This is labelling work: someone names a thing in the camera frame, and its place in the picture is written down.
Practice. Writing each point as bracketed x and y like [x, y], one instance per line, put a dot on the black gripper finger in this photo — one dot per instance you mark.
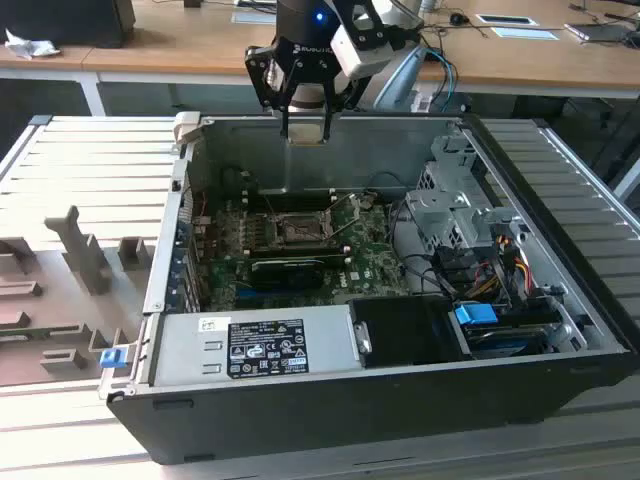
[328, 120]
[260, 75]

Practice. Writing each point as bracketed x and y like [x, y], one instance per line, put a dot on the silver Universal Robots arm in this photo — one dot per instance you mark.
[307, 97]

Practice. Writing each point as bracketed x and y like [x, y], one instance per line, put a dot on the black RAM slot row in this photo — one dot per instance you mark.
[295, 201]
[300, 252]

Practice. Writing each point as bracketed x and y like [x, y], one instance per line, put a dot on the CPU socket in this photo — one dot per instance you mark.
[297, 230]

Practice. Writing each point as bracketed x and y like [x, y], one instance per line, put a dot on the wooden office desk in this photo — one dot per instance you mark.
[72, 61]
[200, 45]

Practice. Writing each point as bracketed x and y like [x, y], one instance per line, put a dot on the pale blue teach pendant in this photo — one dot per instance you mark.
[400, 75]

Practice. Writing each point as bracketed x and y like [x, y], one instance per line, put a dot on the round coin cell battery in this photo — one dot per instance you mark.
[366, 202]

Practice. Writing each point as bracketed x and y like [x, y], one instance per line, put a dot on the green motherboard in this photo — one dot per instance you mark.
[370, 250]

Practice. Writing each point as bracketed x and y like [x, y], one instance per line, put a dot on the silver metal drive cage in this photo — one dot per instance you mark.
[450, 205]

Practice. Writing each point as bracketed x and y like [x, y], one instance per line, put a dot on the black computer mouse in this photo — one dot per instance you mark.
[457, 19]

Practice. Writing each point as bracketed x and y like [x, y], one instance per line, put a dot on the black graphics card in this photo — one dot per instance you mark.
[285, 275]

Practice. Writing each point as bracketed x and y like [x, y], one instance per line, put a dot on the large black box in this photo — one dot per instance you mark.
[65, 22]

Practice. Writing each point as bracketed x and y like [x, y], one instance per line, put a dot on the flat white desk plate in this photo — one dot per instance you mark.
[525, 33]

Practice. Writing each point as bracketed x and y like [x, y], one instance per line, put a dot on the crumpled white paper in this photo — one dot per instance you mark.
[32, 46]

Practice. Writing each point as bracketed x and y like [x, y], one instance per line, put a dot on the blue disk carrier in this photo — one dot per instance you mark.
[475, 315]

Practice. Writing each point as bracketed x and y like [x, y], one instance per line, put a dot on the silver power supply unit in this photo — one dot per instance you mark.
[185, 350]

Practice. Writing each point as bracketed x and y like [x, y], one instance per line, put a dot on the grey closed laptop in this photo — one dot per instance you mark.
[597, 31]

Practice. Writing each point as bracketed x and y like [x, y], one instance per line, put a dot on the brown parts rack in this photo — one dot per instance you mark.
[65, 300]

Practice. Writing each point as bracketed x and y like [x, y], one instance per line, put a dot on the black open PC case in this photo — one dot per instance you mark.
[350, 420]

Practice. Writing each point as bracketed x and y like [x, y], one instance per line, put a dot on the small blue case latch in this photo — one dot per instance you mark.
[112, 358]

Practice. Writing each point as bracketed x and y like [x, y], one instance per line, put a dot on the green RAM stick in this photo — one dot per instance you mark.
[40, 333]

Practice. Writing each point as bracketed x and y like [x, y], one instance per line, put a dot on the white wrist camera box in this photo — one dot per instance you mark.
[362, 57]

